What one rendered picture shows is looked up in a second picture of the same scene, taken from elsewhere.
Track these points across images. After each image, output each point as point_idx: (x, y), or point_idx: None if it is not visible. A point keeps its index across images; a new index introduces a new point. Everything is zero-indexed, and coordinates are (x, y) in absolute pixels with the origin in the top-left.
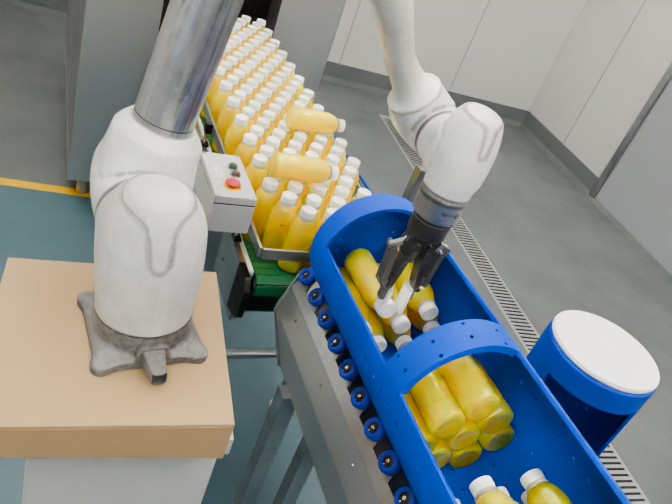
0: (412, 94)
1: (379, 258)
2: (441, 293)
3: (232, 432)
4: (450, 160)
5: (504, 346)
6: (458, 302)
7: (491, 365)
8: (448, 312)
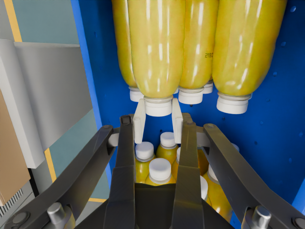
0: None
1: None
2: (303, 40)
3: (34, 164)
4: None
5: None
6: (304, 92)
7: (262, 176)
8: (282, 77)
